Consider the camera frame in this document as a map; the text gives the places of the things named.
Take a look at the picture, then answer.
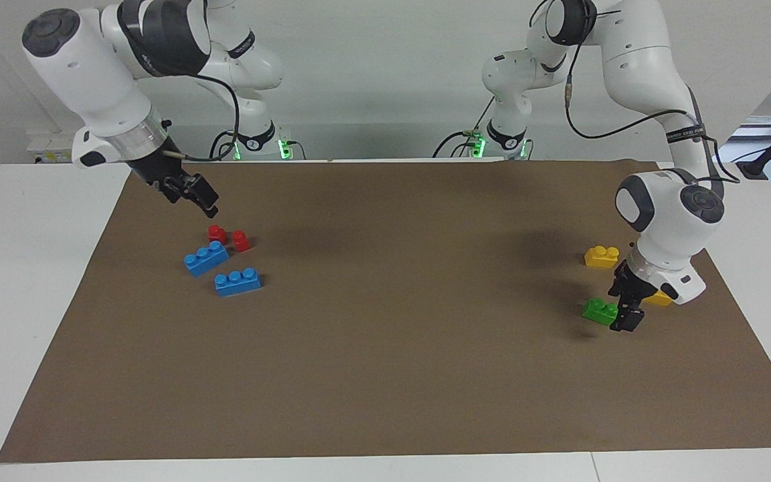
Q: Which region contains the green two-stud block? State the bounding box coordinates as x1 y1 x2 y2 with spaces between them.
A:
582 298 620 327

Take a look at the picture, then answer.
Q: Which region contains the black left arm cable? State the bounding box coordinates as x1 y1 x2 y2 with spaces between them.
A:
563 20 741 185

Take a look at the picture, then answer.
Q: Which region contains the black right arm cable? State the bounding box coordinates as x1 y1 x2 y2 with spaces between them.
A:
165 72 240 162

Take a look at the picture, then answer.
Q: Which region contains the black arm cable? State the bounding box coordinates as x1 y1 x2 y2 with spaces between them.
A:
165 72 240 162
563 20 741 185

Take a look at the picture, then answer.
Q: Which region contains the blue three-stud block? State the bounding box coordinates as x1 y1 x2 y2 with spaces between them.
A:
183 240 230 277
215 267 263 297

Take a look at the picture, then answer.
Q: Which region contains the black base cable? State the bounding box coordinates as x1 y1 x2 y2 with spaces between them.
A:
209 129 236 162
433 99 495 159

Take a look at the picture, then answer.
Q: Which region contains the white wall power box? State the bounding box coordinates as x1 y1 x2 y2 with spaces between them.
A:
26 131 82 163

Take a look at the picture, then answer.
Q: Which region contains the brown table mat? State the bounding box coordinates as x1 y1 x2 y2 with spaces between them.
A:
0 159 771 464

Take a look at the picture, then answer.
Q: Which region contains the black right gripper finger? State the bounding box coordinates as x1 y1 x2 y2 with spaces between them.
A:
163 179 218 220
185 173 219 207

